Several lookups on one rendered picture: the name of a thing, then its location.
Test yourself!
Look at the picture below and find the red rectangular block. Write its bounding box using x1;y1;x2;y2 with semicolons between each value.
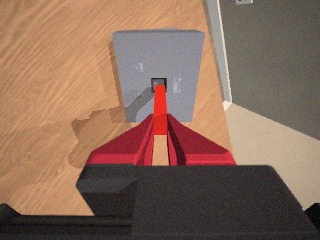
153;85;167;135

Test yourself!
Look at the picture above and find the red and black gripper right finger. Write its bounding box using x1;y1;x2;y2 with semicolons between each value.
167;113;237;165

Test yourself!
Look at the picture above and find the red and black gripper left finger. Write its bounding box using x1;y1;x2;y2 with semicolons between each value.
84;114;154;167

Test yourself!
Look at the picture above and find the grey sloped panel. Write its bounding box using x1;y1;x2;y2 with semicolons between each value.
111;28;205;123

